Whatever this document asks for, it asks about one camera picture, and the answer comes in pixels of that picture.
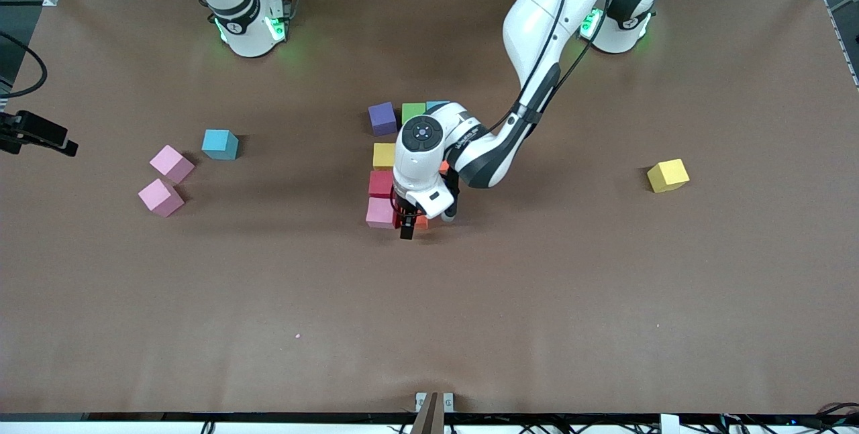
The pink foam cube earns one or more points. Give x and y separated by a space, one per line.
171 164
160 196
380 212

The red foam cube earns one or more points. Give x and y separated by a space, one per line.
380 184

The yellow foam cube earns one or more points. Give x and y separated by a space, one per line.
668 176
384 154

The green foam cube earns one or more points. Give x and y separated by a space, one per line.
411 112

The purple foam cube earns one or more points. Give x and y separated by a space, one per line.
382 118

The light blue foam cube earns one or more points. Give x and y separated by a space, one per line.
219 144
436 104

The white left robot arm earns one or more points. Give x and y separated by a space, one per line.
537 25

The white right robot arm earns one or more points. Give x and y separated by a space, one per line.
248 31

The brown table cover sheet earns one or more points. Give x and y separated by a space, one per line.
429 300

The white label tag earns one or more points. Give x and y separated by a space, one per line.
669 424

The metal post bracket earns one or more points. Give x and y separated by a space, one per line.
434 414

